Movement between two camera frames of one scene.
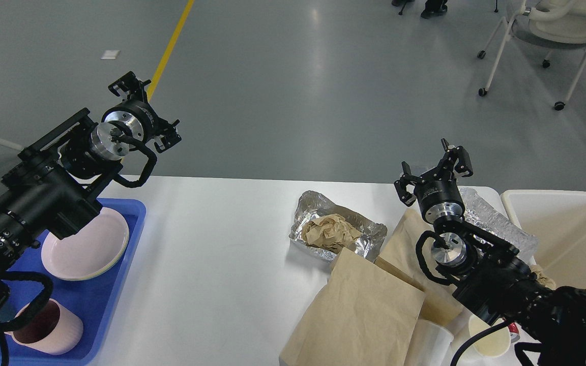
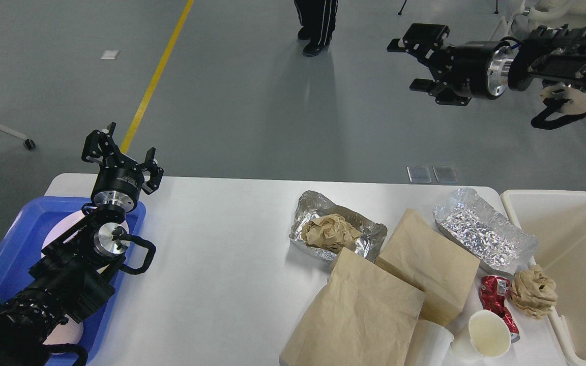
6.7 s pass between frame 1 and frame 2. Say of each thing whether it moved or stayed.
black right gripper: moved
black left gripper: moved
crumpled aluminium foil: stayed
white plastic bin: stayed
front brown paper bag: stayed
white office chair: stayed
